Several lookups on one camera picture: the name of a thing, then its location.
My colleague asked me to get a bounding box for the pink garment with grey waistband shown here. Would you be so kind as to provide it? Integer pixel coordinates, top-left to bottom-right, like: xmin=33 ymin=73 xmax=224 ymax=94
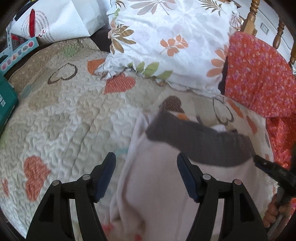
xmin=109 ymin=109 xmax=273 ymax=240

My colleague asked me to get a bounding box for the green packaged box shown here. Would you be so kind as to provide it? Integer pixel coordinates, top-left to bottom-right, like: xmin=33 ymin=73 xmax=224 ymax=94
xmin=0 ymin=75 xmax=19 ymax=134

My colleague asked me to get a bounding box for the white floral pillow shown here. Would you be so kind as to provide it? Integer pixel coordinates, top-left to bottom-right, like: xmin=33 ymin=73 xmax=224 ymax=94
xmin=95 ymin=1 xmax=239 ymax=95

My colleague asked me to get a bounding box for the right hand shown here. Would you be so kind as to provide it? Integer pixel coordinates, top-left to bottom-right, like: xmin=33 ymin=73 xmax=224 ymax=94
xmin=262 ymin=194 xmax=292 ymax=228

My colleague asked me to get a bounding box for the shapes-printed cardboard box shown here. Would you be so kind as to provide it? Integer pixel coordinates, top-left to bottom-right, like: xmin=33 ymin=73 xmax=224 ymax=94
xmin=1 ymin=22 xmax=39 ymax=76

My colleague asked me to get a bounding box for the white paper shopping bag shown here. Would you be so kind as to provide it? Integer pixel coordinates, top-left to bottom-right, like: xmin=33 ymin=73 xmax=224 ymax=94
xmin=11 ymin=0 xmax=105 ymax=44

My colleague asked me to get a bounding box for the heart-patterned quilted bedspread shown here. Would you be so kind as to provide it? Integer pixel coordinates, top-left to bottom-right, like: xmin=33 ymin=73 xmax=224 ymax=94
xmin=1 ymin=38 xmax=273 ymax=240

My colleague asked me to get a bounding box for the orange floral blanket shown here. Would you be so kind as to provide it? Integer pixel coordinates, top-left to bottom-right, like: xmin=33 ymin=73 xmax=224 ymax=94
xmin=219 ymin=32 xmax=295 ymax=168

